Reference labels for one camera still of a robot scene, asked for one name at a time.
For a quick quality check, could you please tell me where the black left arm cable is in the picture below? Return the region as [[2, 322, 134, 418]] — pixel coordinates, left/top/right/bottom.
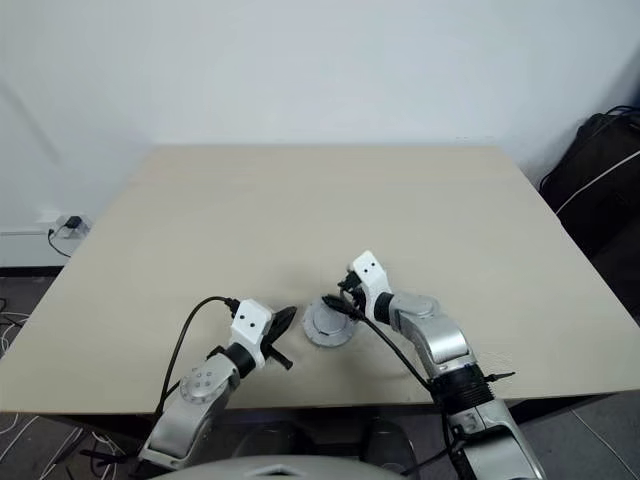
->
[[151, 295, 242, 417]]

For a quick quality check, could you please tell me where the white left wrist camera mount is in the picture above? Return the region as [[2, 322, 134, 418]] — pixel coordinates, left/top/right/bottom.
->
[[230, 298, 274, 372]]

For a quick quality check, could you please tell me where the white floor cable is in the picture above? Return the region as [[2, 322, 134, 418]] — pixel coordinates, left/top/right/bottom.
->
[[0, 309, 31, 362], [0, 410, 126, 464]]

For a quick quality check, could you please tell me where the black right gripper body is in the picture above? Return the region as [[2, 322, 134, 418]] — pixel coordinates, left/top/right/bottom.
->
[[349, 272, 371, 310]]

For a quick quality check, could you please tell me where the white wall socket strip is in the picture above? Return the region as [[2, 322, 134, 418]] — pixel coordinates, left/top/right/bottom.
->
[[36, 211, 92, 241]]

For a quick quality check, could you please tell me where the thin white cord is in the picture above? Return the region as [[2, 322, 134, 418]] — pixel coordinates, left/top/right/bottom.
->
[[555, 149, 640, 214]]

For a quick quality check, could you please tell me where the black adapter cable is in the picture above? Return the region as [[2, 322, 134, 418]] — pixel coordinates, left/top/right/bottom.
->
[[46, 226, 72, 259]]

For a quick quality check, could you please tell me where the black bag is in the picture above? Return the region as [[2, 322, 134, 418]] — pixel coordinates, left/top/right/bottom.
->
[[539, 105, 640, 312]]

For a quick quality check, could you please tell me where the grey robot torso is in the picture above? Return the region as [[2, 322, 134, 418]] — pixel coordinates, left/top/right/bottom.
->
[[149, 451, 427, 480]]

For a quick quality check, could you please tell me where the dark rounded shape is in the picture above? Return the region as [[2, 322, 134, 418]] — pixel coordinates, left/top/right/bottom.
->
[[361, 418, 415, 460]]

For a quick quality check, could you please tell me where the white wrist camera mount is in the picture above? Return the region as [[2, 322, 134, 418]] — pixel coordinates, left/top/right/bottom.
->
[[230, 298, 274, 372], [348, 248, 397, 322]]

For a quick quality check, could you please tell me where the round motor housing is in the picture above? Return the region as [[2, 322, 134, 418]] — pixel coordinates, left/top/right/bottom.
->
[[298, 309, 360, 352]]

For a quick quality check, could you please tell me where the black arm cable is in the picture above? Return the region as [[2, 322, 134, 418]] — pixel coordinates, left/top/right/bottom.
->
[[321, 294, 467, 472], [151, 295, 242, 417]]

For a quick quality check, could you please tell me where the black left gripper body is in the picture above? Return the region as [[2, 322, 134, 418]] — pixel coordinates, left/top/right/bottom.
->
[[259, 319, 282, 358]]

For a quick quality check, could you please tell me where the round grey motor lid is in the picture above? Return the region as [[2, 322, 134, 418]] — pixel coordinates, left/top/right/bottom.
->
[[303, 295, 356, 341]]

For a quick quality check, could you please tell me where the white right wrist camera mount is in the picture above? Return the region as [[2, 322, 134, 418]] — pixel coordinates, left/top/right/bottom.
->
[[348, 248, 397, 322]]

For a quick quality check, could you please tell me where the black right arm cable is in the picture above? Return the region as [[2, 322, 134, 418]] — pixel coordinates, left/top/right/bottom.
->
[[321, 294, 467, 472]]

